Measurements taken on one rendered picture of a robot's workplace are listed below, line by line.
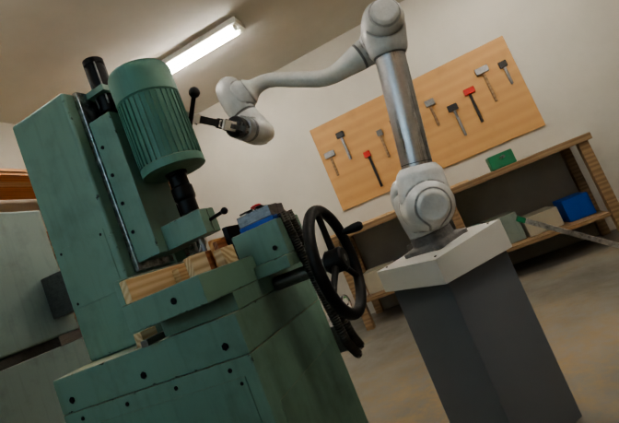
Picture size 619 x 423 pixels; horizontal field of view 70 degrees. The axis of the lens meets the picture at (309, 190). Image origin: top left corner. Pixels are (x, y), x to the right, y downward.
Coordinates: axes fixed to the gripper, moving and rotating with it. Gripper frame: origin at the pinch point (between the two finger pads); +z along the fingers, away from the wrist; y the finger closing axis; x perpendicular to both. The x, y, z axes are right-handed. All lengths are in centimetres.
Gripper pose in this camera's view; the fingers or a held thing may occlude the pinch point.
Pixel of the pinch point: (206, 121)
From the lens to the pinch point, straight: 140.3
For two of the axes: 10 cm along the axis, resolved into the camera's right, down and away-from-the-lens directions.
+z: -3.6, 0.3, -9.3
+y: -9.1, -2.3, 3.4
